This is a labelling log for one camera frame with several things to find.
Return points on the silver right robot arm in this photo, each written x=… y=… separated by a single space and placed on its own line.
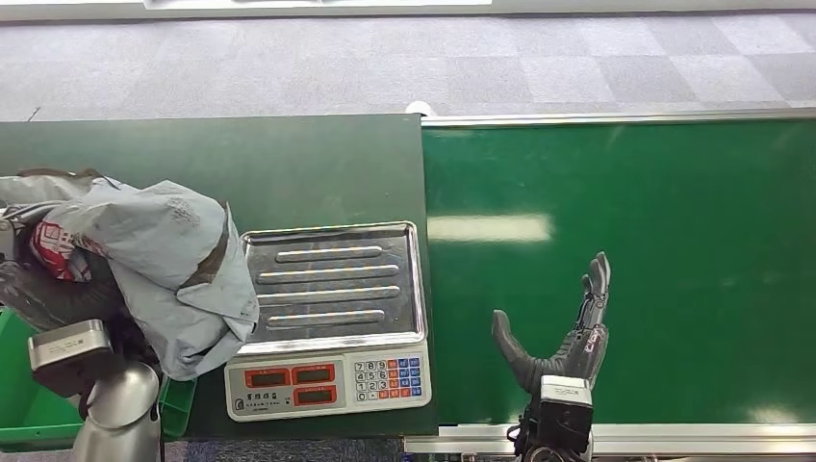
x=548 y=454

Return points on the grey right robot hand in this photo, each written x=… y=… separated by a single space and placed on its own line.
x=574 y=357

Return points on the aluminium conveyor side rail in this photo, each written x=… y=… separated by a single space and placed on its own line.
x=701 y=440
x=612 y=118

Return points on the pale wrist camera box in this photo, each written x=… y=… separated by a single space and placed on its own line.
x=67 y=354
x=564 y=411

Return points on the grey package with red print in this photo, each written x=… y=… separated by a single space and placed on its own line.
x=166 y=255

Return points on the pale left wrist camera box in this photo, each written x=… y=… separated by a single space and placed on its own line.
x=67 y=354

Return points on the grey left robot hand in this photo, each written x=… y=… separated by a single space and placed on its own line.
x=57 y=300

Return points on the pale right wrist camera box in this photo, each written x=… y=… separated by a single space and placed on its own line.
x=564 y=411

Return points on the green plastic crate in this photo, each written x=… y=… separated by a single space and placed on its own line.
x=32 y=395

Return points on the electronic scale with steel pan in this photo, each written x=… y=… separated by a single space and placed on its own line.
x=331 y=306

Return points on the white conveyor roller end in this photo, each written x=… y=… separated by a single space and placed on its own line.
x=419 y=108

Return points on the green conveyor belt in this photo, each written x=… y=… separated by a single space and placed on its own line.
x=669 y=255

